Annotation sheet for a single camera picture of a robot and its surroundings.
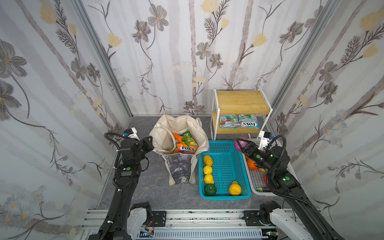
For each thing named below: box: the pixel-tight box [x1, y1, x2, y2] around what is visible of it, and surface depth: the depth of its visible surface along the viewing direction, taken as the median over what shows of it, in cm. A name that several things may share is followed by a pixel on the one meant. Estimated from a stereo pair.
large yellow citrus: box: [229, 181, 242, 196], surface depth 80 cm
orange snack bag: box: [176, 143, 199, 155], surface depth 88 cm
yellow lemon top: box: [203, 155, 213, 166], surface depth 92 cm
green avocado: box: [204, 183, 218, 197], surface depth 81 cm
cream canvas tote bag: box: [149, 113, 209, 186], surface depth 83 cm
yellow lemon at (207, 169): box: [203, 165, 213, 175], surface depth 88 cm
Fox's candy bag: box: [238, 114, 261, 129], surface depth 95 cm
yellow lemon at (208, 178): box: [204, 173, 214, 184], surface depth 86 cm
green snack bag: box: [181, 130, 199, 147], surface depth 92 cm
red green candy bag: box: [219, 114, 239, 129], surface depth 95 cm
